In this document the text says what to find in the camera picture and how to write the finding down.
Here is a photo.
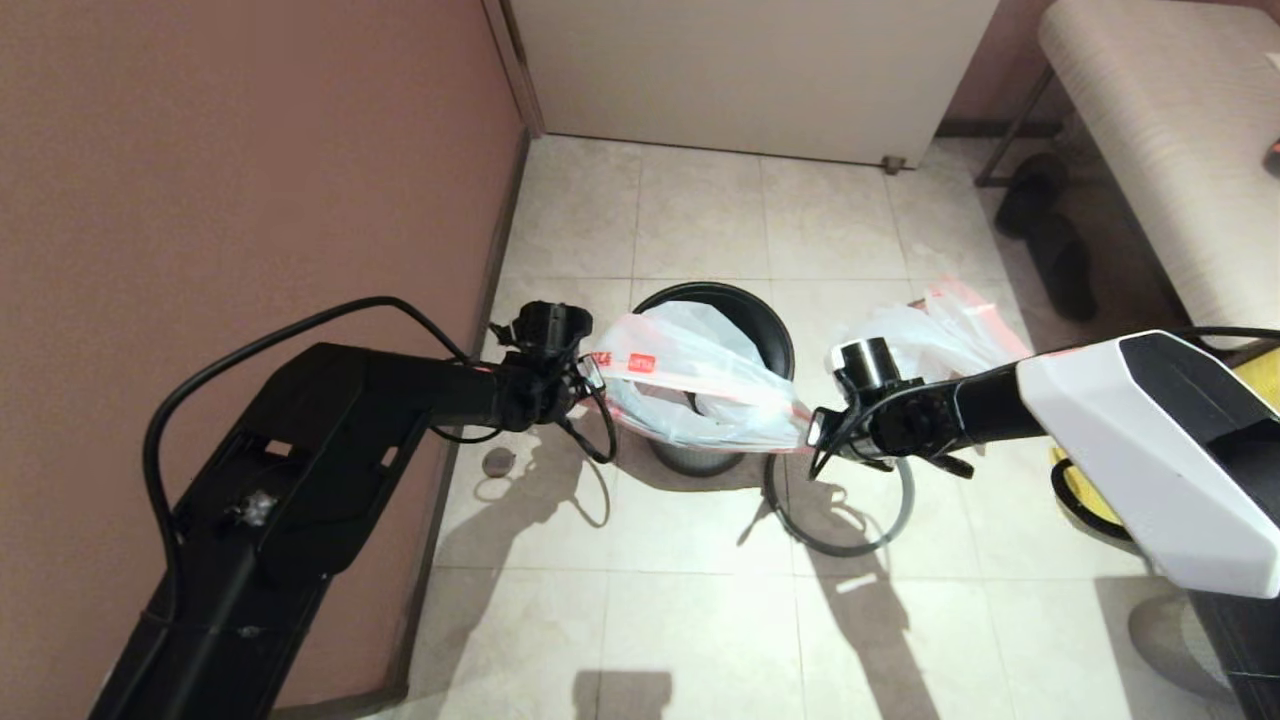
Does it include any grey bin retaining ring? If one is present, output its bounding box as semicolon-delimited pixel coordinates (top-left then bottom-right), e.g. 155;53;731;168
764;448;917;559

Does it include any yellow fabric bag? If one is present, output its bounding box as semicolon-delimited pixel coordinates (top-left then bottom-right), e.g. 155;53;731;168
1050;348;1280;543

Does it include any grey round cushion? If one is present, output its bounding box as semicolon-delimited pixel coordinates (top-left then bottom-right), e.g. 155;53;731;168
1128;595;1233;703

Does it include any used white red-print trash bag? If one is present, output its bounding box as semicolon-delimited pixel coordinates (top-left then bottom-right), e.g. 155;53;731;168
830;279;1033;379

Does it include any beige door frame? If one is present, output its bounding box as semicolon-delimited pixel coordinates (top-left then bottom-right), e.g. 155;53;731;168
482;0;549;139

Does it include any white door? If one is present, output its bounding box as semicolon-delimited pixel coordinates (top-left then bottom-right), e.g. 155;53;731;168
505;0;1001;169

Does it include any new white red-print plastic bag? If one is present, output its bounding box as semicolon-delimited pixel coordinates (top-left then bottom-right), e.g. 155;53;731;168
590;300;814;454

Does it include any grey metal bench leg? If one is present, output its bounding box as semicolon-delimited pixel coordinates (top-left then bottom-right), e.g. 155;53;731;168
976;70;1053;189

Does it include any beige wood-grain bench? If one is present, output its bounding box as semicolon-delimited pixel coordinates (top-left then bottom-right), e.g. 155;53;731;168
1040;0;1280;336

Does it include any black slipper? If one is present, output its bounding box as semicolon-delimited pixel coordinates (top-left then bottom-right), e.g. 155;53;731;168
996;152;1069;240
1028;212;1099;322

